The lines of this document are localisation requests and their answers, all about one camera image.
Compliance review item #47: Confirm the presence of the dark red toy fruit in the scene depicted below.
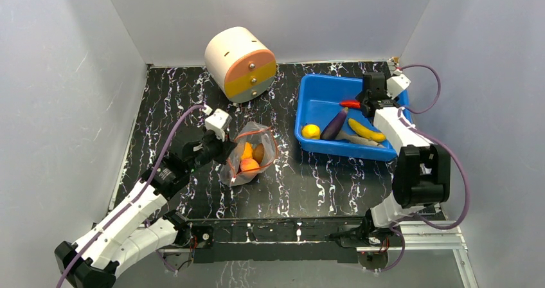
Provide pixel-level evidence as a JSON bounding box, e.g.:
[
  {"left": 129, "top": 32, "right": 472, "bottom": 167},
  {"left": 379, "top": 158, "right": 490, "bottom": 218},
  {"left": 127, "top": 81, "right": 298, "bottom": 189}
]
[{"left": 252, "top": 143, "right": 265, "bottom": 165}]

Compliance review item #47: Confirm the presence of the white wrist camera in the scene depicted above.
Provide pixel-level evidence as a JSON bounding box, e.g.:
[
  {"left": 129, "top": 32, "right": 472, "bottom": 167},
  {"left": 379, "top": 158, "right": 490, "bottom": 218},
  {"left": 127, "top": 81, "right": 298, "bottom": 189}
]
[
  {"left": 204, "top": 107, "right": 232, "bottom": 141},
  {"left": 386, "top": 69, "right": 411, "bottom": 99}
]

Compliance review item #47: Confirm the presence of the orange toy lemon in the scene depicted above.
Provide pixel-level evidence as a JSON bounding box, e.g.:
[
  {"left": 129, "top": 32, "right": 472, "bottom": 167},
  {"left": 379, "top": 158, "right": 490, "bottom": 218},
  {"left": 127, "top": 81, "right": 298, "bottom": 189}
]
[{"left": 240, "top": 142, "right": 254, "bottom": 160}]

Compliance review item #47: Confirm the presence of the yellow toy banana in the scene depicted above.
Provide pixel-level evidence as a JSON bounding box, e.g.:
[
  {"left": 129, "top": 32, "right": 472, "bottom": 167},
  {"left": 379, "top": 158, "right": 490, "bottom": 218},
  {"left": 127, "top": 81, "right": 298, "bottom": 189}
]
[{"left": 348, "top": 118, "right": 386, "bottom": 143}]

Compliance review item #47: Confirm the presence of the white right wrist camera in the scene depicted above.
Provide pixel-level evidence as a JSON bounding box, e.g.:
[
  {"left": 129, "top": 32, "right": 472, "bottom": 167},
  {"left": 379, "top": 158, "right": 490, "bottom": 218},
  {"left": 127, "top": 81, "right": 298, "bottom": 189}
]
[{"left": 386, "top": 69, "right": 411, "bottom": 99}]

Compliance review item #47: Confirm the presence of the cylindrical wooden drawer box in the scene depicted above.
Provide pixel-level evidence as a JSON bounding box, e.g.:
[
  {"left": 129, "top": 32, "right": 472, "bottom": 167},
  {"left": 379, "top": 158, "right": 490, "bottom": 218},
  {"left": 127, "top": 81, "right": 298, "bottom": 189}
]
[{"left": 204, "top": 26, "right": 277, "bottom": 104}]

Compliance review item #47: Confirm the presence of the purple toy eggplant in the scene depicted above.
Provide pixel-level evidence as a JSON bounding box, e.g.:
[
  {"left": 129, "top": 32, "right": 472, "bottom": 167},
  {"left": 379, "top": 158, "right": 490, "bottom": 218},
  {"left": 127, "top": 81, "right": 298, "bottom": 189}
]
[{"left": 320, "top": 107, "right": 349, "bottom": 140}]

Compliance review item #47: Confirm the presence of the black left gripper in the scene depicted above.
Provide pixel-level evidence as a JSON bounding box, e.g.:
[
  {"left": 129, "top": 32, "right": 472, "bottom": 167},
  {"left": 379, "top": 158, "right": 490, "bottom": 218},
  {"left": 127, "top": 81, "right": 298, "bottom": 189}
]
[{"left": 187, "top": 125, "right": 237, "bottom": 174}]

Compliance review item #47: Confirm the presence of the grey toy fish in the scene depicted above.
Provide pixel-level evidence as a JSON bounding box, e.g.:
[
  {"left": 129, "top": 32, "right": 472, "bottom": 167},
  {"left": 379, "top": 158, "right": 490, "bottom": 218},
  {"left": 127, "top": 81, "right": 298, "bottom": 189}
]
[{"left": 335, "top": 130, "right": 384, "bottom": 148}]

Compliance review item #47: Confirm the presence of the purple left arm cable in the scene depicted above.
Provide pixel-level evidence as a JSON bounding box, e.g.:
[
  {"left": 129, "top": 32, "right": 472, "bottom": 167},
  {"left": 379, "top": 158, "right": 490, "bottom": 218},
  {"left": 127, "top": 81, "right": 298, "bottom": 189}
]
[{"left": 55, "top": 103, "right": 210, "bottom": 288}]

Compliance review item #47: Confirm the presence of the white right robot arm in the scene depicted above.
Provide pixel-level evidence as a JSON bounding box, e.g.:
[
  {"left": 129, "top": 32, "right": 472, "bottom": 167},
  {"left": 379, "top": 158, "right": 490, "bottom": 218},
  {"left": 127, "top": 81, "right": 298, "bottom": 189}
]
[{"left": 356, "top": 73, "right": 451, "bottom": 246}]

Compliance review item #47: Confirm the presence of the yellow toy pear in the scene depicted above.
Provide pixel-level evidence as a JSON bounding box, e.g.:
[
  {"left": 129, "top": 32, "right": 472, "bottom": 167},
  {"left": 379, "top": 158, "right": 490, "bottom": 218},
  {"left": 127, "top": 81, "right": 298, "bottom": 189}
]
[{"left": 301, "top": 124, "right": 321, "bottom": 140}]

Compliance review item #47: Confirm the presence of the orange-red toy peach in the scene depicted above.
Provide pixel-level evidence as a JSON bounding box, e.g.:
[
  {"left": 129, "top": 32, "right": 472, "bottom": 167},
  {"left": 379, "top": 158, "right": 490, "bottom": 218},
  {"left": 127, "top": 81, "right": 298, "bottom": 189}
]
[{"left": 240, "top": 158, "right": 260, "bottom": 176}]

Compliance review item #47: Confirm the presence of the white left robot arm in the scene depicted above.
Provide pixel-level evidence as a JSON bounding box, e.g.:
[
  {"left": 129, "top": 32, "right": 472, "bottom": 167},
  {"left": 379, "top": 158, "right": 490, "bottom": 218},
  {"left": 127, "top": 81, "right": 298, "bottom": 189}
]
[{"left": 54, "top": 129, "right": 236, "bottom": 287}]

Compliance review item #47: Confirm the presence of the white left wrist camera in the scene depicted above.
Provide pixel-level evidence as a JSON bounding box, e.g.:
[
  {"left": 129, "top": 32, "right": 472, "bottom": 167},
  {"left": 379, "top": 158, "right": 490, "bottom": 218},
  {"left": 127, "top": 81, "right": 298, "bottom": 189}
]
[{"left": 204, "top": 107, "right": 232, "bottom": 141}]

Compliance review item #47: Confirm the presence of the blue plastic bin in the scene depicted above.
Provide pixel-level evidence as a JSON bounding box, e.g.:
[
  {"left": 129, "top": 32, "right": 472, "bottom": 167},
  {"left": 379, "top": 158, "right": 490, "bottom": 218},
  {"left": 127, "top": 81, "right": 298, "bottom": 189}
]
[{"left": 294, "top": 74, "right": 397, "bottom": 161}]

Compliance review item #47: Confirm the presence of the clear orange-zip bag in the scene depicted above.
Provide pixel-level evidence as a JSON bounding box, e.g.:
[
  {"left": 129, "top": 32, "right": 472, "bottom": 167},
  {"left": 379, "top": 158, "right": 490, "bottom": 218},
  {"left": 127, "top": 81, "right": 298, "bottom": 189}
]
[{"left": 219, "top": 121, "right": 278, "bottom": 187}]

